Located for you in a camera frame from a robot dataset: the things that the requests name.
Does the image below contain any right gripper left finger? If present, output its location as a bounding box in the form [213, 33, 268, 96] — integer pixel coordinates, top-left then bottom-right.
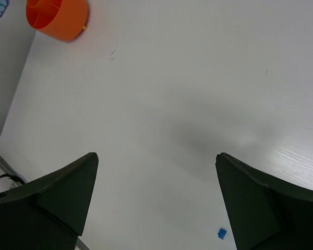
[0, 153, 99, 249]

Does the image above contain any orange divided container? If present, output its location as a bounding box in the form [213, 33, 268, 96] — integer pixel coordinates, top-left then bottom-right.
[26, 0, 89, 42]

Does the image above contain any tiny blue lego piece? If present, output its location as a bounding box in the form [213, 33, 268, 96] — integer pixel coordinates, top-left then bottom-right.
[218, 228, 227, 240]

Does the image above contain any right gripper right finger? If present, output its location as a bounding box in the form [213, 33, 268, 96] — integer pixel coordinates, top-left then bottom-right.
[215, 153, 313, 249]

